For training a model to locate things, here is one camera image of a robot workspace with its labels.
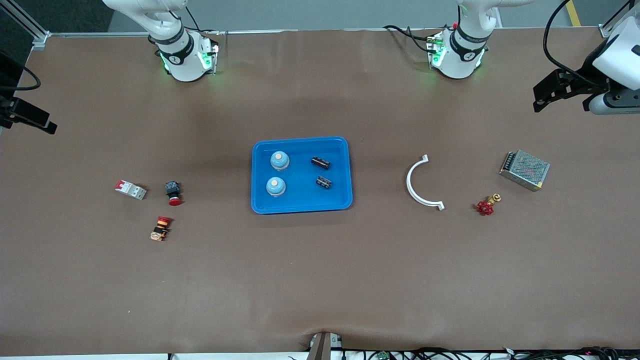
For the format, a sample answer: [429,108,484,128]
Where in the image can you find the white red circuit breaker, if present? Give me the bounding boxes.
[114,179,148,201]

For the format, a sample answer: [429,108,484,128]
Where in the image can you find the red mushroom emergency button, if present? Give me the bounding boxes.
[164,180,184,207]

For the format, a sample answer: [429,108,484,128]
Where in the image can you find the black table edge cables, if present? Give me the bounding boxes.
[287,346,640,360]

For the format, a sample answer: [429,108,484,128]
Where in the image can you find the red orange push switch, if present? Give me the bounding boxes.
[149,215,173,242]

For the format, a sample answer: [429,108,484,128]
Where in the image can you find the metal mesh power supply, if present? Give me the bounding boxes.
[499,149,551,192]

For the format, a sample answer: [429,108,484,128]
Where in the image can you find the aluminium frame post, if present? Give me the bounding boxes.
[0,0,51,51]
[599,0,635,39]

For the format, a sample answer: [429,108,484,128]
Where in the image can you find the red handled brass valve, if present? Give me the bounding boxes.
[476,193,502,216]

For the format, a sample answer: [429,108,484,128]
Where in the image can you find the grey metal table bracket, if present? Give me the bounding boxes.
[306,332,343,360]

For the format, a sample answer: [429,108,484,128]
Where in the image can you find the yellow floor tape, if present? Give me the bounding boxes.
[564,0,583,27]

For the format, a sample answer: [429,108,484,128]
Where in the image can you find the black base cable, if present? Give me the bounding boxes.
[383,24,437,54]
[184,4,222,37]

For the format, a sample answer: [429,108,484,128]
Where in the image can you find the blue plastic tray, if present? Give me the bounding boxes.
[250,136,354,215]

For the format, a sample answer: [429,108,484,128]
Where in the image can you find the white curved bracket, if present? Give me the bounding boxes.
[406,154,445,211]

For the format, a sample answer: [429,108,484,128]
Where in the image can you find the blue round bell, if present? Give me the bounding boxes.
[265,176,287,198]
[270,150,291,172]

